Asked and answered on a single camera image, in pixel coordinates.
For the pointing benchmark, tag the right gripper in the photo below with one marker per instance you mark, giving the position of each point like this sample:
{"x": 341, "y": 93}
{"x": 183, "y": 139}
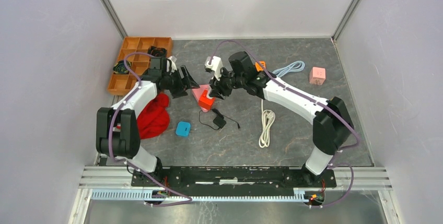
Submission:
{"x": 218, "y": 89}

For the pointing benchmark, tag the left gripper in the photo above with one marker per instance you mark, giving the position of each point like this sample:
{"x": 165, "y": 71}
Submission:
{"x": 184, "y": 84}

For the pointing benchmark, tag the pink triangular power strip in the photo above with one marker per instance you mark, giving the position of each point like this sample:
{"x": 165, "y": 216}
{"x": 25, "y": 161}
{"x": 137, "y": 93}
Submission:
{"x": 197, "y": 92}

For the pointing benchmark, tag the red cube socket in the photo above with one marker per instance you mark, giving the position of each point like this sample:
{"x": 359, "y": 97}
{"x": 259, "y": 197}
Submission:
{"x": 205, "y": 102}

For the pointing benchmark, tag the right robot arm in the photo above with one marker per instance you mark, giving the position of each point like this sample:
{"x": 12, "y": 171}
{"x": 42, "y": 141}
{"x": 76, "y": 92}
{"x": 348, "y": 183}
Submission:
{"x": 330, "y": 119}

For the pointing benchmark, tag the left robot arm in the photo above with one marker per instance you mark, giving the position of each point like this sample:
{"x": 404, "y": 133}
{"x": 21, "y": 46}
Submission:
{"x": 117, "y": 133}

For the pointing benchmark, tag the blue plug adapter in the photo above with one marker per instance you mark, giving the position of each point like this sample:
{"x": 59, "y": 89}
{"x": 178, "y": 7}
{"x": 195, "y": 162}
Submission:
{"x": 183, "y": 129}

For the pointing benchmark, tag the orange power strip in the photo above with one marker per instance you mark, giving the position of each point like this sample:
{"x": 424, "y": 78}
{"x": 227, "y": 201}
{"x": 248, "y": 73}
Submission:
{"x": 260, "y": 66}

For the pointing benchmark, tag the black coiled item top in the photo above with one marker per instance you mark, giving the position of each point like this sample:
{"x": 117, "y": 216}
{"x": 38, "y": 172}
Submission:
{"x": 157, "y": 51}

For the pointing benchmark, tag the red cloth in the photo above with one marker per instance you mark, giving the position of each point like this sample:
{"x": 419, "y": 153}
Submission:
{"x": 154, "y": 118}

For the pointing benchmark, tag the black green coiled item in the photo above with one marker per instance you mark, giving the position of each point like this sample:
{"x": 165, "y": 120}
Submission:
{"x": 121, "y": 67}

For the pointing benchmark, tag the pink cube socket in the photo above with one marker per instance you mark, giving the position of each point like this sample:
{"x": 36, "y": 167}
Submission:
{"x": 317, "y": 76}

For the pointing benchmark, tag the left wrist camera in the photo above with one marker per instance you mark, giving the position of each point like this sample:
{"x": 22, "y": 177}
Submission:
{"x": 171, "y": 63}

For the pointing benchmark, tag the black charger with cable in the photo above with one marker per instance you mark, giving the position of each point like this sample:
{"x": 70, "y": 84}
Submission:
{"x": 219, "y": 120}

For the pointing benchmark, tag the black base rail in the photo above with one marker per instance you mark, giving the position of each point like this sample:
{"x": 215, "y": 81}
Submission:
{"x": 241, "y": 181}

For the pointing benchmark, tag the white cable duct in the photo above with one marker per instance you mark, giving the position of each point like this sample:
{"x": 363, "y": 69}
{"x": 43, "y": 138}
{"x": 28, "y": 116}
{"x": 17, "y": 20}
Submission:
{"x": 152, "y": 196}

